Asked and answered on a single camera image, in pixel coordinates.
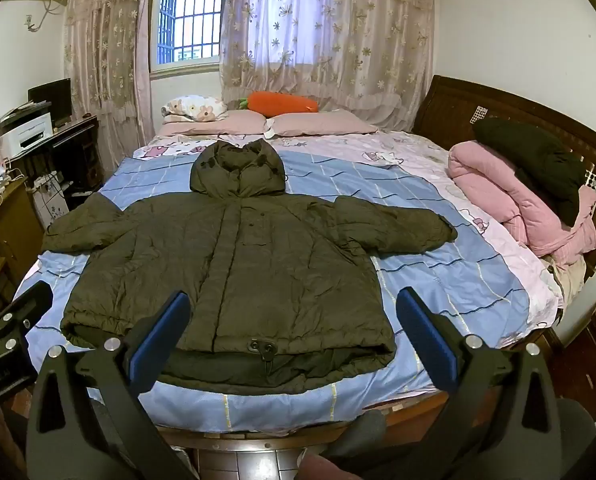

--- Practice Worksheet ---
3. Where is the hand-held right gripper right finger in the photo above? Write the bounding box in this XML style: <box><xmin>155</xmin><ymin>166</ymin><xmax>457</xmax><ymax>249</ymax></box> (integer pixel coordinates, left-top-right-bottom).
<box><xmin>395</xmin><ymin>286</ymin><xmax>579</xmax><ymax>480</ymax></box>

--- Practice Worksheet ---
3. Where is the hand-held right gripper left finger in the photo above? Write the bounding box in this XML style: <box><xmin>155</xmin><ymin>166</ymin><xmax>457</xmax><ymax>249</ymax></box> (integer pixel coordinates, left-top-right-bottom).
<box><xmin>25</xmin><ymin>290</ymin><xmax>199</xmax><ymax>480</ymax></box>

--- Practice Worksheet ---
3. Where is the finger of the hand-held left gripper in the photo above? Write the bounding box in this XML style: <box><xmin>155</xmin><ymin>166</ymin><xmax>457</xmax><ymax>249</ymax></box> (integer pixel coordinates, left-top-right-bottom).
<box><xmin>0</xmin><ymin>281</ymin><xmax>54</xmax><ymax>356</ymax></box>

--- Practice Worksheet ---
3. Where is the olive green hooded jacket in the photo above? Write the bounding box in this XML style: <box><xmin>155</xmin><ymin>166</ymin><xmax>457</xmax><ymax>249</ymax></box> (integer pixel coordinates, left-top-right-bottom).
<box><xmin>42</xmin><ymin>141</ymin><xmax>458</xmax><ymax>395</ymax></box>

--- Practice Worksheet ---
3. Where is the light wooden cabinet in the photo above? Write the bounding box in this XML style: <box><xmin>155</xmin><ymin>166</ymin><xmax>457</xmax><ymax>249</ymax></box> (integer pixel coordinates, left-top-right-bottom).
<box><xmin>0</xmin><ymin>175</ymin><xmax>44</xmax><ymax>301</ymax></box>

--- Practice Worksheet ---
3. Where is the blue and pink cartoon bedsheet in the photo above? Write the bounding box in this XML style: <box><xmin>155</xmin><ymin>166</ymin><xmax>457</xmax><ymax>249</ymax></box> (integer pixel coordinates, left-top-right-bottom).
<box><xmin>13</xmin><ymin>127</ymin><xmax>564</xmax><ymax>433</ymax></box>

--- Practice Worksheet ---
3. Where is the white floral patterned box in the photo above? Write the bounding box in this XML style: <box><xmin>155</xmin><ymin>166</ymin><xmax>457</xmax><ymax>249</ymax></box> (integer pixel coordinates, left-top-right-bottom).
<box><xmin>33</xmin><ymin>180</ymin><xmax>70</xmax><ymax>227</ymax></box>

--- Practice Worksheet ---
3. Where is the beige cloth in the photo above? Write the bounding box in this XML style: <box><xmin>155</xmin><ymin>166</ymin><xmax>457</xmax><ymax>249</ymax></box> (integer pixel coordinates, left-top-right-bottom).
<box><xmin>548</xmin><ymin>255</ymin><xmax>586</xmax><ymax>311</ymax></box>

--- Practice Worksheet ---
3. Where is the dark wooden nightstand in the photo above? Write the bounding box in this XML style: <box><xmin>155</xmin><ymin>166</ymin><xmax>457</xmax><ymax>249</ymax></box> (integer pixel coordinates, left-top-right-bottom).
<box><xmin>553</xmin><ymin>305</ymin><xmax>596</xmax><ymax>421</ymax></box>

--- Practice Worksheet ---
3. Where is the white printer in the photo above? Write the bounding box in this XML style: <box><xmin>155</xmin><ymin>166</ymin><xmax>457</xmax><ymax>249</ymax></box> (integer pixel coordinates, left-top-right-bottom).
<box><xmin>0</xmin><ymin>110</ymin><xmax>54</xmax><ymax>148</ymax></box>

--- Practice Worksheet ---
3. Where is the pink folded quilt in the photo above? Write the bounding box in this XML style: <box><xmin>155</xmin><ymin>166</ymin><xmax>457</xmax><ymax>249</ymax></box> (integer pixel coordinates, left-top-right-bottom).
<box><xmin>448</xmin><ymin>141</ymin><xmax>596</xmax><ymax>266</ymax></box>

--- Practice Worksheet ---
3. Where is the dark wooden desk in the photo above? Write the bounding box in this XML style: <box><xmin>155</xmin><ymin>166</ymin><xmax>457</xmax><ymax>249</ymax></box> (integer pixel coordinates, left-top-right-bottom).
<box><xmin>8</xmin><ymin>115</ymin><xmax>104</xmax><ymax>201</ymax></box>

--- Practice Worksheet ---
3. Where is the black computer monitor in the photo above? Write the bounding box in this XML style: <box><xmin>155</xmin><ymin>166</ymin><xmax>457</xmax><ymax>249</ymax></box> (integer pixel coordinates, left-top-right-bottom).
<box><xmin>28</xmin><ymin>78</ymin><xmax>73</xmax><ymax>123</ymax></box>

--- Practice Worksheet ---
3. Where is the black garment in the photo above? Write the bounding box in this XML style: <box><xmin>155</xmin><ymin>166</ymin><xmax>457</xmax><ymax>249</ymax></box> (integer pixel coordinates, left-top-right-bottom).
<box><xmin>473</xmin><ymin>117</ymin><xmax>586</xmax><ymax>228</ymax></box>

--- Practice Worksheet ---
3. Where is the pink pillow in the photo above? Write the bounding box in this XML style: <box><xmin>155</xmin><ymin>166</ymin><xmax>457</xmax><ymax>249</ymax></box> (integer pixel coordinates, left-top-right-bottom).
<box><xmin>157</xmin><ymin>110</ymin><xmax>268</xmax><ymax>136</ymax></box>
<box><xmin>268</xmin><ymin>110</ymin><xmax>379</xmax><ymax>137</ymax></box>

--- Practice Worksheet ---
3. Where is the white floral pillow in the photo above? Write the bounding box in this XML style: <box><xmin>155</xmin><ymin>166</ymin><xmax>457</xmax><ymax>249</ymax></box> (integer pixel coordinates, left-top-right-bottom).
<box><xmin>160</xmin><ymin>95</ymin><xmax>228</xmax><ymax>123</ymax></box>

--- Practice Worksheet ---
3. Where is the pink floral lace curtain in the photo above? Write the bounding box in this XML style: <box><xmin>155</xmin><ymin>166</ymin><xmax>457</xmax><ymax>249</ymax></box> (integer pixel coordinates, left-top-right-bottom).
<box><xmin>220</xmin><ymin>0</ymin><xmax>446</xmax><ymax>128</ymax></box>
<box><xmin>63</xmin><ymin>0</ymin><xmax>154</xmax><ymax>161</ymax></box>

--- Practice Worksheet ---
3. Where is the orange carrot plush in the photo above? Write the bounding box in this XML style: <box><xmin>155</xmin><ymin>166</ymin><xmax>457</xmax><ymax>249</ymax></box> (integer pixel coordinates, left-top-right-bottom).
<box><xmin>238</xmin><ymin>91</ymin><xmax>320</xmax><ymax>115</ymax></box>

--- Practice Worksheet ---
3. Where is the barred window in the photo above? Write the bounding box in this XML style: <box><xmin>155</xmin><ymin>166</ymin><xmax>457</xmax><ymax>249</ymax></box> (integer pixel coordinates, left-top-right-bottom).
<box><xmin>150</xmin><ymin>0</ymin><xmax>226</xmax><ymax>78</ymax></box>

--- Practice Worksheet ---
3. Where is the dark wooden bed frame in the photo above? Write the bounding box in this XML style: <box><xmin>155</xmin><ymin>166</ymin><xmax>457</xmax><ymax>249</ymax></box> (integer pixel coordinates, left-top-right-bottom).
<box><xmin>148</xmin><ymin>75</ymin><xmax>596</xmax><ymax>461</ymax></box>

